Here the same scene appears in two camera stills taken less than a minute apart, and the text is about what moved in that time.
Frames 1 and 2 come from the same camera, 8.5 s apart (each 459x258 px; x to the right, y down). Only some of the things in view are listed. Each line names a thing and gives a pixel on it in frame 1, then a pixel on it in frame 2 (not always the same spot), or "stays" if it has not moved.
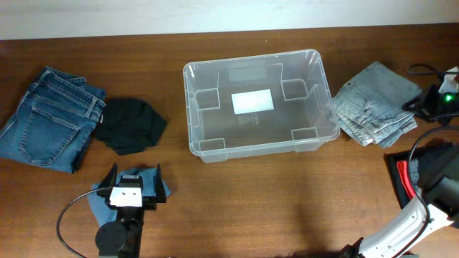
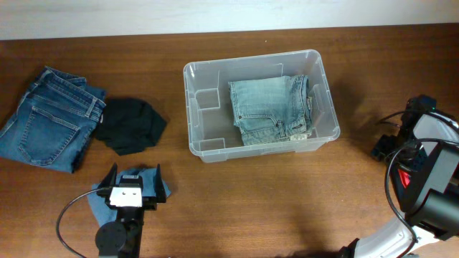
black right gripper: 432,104 to 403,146
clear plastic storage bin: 259,107 stays
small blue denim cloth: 106,213 stays
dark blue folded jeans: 57,120 stays
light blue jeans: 370,107 to 270,109
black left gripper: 148,203 stays
